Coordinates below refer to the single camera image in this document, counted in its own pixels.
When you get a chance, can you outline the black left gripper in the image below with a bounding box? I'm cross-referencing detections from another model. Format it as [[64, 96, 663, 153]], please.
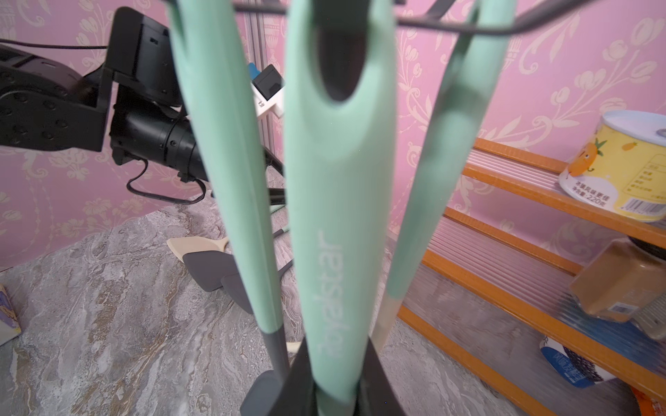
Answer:
[[103, 7, 208, 191]]

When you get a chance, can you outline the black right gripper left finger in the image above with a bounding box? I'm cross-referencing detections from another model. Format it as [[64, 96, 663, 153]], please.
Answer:
[[268, 358, 317, 416]]

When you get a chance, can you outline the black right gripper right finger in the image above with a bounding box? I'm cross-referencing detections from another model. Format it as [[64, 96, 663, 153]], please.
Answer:
[[356, 340, 406, 416]]

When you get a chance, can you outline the beige long-handled spatula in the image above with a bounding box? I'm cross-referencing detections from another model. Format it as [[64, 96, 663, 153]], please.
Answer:
[[166, 237, 230, 263]]

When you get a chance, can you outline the mint grey slotted turner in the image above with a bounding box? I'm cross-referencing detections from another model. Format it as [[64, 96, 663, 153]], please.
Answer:
[[181, 250, 295, 293]]

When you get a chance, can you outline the mint beige scraper spatula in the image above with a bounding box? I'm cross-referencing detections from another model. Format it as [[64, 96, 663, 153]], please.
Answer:
[[370, 0, 519, 355]]

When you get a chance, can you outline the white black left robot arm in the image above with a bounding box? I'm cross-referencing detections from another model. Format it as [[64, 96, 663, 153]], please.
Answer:
[[1, 7, 207, 185]]

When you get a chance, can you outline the grey utensil rack stand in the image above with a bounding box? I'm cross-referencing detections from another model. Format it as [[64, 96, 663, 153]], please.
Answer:
[[160, 0, 599, 416]]

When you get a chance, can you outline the mint grey solid spatula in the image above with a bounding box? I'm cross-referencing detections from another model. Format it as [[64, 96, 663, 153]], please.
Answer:
[[284, 1, 396, 415]]

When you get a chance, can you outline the mint grey ladle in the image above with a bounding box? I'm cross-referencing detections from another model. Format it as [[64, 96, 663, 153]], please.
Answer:
[[166, 1, 290, 415]]

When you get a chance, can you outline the wooden three-tier shelf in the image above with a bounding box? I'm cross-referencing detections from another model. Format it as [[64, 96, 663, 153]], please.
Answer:
[[421, 139, 665, 401]]

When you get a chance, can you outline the purple tissue box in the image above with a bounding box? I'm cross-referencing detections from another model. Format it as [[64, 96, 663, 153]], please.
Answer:
[[0, 285, 22, 346]]

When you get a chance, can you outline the orange snack bag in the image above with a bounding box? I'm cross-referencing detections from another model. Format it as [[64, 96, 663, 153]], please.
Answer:
[[631, 388, 666, 416]]

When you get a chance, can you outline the brown spice jar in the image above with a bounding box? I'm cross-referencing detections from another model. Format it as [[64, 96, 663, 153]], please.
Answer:
[[569, 237, 665, 322]]

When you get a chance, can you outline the clear spice jar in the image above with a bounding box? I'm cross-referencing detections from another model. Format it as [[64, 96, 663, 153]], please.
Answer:
[[631, 295, 665, 341]]

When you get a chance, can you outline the yellow pineapple can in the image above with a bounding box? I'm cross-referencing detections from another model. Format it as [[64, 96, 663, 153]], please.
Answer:
[[558, 110, 665, 223]]

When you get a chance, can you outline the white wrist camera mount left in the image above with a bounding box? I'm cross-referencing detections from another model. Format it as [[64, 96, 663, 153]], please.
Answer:
[[247, 63, 284, 120]]

